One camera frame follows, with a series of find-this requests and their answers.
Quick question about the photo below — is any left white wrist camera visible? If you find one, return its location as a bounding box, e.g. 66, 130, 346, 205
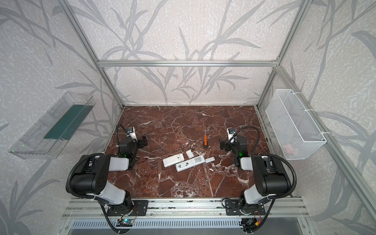
126, 127, 137, 139

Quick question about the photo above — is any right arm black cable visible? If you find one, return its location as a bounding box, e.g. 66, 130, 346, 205
231, 125, 261, 147

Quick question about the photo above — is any white battery cover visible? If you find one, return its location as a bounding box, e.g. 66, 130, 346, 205
205, 157, 215, 163

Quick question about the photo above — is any pink object in basket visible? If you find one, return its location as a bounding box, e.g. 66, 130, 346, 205
283, 144, 296, 155

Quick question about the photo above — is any white wire mesh basket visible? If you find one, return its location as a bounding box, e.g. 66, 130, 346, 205
266, 89, 327, 160

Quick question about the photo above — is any clear plastic wall bin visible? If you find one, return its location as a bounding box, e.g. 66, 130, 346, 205
9, 92, 96, 160

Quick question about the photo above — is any aluminium frame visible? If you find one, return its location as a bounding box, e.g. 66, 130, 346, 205
58, 0, 376, 235

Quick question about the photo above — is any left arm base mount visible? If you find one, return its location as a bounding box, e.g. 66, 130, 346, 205
106, 200, 149, 216

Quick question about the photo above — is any orange handled screwdriver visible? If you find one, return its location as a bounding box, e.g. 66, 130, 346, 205
204, 126, 208, 148

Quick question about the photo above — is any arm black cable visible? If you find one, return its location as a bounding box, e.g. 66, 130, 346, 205
231, 125, 261, 147
116, 123, 127, 147

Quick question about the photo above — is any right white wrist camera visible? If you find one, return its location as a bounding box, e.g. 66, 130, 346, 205
227, 127, 236, 144

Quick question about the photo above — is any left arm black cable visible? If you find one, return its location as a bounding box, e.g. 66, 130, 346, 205
116, 123, 127, 147

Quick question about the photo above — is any long white remote control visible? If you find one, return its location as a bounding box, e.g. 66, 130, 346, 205
175, 155, 205, 172

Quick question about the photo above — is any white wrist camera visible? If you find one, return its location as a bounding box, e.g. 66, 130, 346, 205
126, 127, 137, 139
227, 127, 236, 144

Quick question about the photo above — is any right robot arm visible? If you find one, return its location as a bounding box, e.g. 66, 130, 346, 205
219, 136, 297, 207

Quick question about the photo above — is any left circuit board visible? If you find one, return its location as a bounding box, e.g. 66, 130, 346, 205
116, 218, 135, 228

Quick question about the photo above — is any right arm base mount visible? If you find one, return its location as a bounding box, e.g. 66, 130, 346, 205
221, 198, 266, 216

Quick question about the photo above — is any right connector wiring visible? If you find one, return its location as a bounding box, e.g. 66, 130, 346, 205
240, 216, 262, 230

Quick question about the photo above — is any short remote white cover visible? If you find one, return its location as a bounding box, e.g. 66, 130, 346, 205
186, 150, 194, 159

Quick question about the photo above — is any short white remote control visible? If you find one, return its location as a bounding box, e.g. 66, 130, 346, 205
163, 153, 184, 167

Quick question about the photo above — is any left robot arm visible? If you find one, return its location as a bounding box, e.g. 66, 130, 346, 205
66, 136, 148, 211

